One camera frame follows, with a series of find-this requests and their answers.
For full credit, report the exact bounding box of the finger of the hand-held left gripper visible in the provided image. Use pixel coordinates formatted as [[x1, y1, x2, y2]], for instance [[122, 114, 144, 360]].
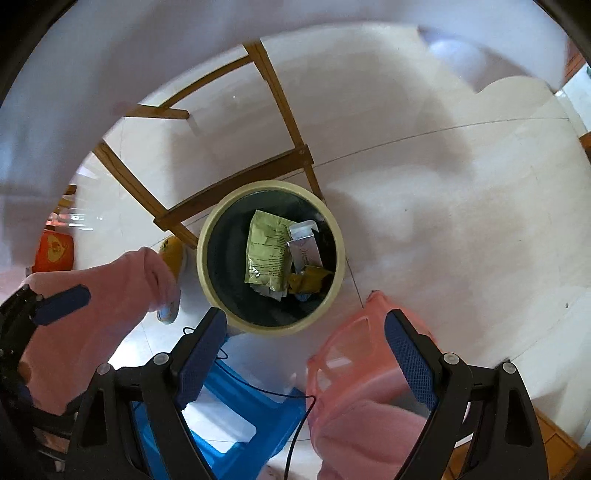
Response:
[[0, 284, 91, 356]]

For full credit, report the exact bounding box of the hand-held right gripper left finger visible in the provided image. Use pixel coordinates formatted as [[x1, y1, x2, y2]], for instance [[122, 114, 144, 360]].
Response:
[[65, 307, 229, 480]]

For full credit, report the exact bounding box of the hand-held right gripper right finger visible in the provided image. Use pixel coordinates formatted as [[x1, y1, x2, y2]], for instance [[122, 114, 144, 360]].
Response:
[[384, 308, 550, 480]]

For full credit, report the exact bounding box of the cream rimmed trash bin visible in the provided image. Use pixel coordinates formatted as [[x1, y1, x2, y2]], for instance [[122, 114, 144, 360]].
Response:
[[196, 180, 346, 337]]

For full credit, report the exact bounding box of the orange red box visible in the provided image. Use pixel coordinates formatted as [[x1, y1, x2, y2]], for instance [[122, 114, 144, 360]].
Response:
[[31, 231, 75, 274]]

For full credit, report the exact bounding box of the pale blue shoe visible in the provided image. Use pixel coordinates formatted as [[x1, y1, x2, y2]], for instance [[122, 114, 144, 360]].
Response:
[[156, 295, 182, 325]]

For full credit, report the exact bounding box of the pink plastic stool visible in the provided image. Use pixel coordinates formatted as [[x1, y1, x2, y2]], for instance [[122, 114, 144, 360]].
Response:
[[305, 291, 444, 462]]

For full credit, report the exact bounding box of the blue plastic stool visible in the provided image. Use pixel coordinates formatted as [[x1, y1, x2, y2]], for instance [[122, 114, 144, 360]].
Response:
[[131, 332, 308, 480]]

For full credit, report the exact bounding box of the yellow slipper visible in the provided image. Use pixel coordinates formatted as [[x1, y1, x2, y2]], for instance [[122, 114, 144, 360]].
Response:
[[159, 235, 189, 283]]

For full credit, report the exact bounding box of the green foil packet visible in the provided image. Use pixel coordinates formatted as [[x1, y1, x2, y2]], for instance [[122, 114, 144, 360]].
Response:
[[245, 210, 296, 288]]

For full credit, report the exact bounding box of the yellow wrapper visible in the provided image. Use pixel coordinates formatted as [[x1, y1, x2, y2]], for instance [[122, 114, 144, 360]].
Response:
[[288, 265, 333, 297]]

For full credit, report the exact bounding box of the silver white packet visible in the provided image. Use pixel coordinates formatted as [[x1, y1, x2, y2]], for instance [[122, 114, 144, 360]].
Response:
[[287, 220, 325, 271]]

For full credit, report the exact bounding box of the brown wooden board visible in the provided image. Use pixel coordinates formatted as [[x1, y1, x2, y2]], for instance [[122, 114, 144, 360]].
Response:
[[443, 406, 585, 480]]

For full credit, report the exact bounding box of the white tablecloth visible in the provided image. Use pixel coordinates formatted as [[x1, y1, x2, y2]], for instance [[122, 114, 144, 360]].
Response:
[[0, 0, 587, 287]]

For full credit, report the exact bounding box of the black cable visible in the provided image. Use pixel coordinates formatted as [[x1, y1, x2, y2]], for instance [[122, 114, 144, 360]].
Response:
[[181, 325, 317, 480]]

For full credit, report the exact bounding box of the wooden table frame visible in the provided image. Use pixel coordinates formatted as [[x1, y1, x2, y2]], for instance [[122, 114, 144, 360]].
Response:
[[92, 41, 327, 250]]

